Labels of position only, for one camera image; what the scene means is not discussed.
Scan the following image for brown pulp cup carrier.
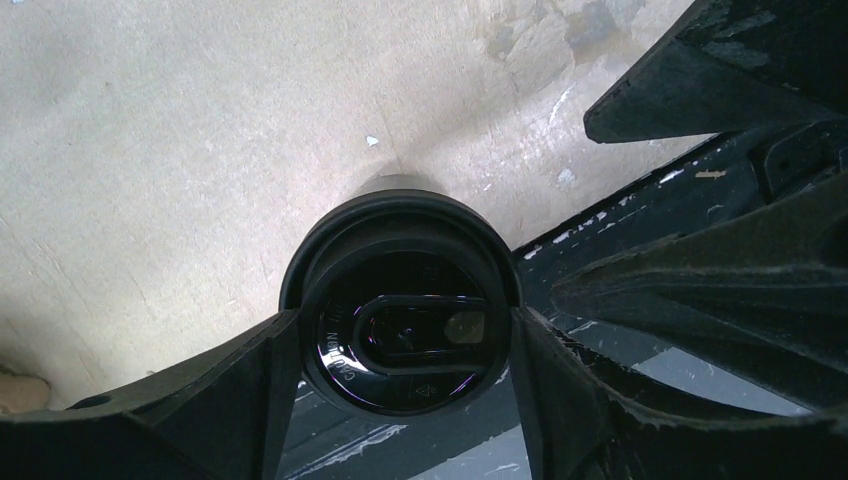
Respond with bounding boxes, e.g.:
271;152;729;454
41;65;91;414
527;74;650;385
1;370;50;415

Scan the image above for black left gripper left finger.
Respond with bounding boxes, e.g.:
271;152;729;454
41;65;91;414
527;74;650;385
1;310;302;479

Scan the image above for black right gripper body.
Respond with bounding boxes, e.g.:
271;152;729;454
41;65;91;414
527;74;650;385
749;120;847;202

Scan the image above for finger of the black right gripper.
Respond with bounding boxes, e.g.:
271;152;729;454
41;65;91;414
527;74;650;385
583;1;847;143
551;174;847;409

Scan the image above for black lid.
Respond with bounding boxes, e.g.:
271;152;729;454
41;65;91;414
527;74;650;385
279;188;522;423

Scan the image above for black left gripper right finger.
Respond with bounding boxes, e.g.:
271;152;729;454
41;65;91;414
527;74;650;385
510;307;847;479

